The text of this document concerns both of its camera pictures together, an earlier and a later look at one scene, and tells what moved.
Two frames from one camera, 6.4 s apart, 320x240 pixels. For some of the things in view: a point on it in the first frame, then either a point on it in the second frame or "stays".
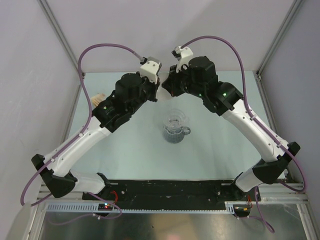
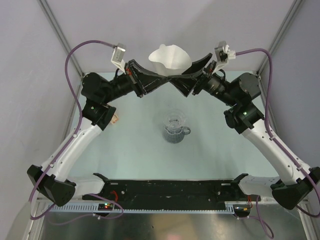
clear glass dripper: x=174 y=120 stays
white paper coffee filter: x=162 y=94 -> x=170 y=60
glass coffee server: x=177 y=137 stays
